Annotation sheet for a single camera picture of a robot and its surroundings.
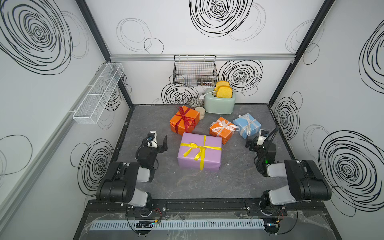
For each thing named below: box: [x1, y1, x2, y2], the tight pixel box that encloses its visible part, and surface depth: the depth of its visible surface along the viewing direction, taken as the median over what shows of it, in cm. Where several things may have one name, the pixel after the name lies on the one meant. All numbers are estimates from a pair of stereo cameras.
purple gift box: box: [177, 132, 223, 170], surface depth 82 cm
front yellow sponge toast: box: [216, 86, 233, 99], surface depth 104 cm
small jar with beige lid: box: [194, 106, 206, 120], surface depth 111 cm
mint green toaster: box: [204, 88, 236, 115], surface depth 110 cm
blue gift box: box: [233, 113, 262, 139], surface depth 101 cm
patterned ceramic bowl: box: [188, 97, 203, 109], surface depth 122 cm
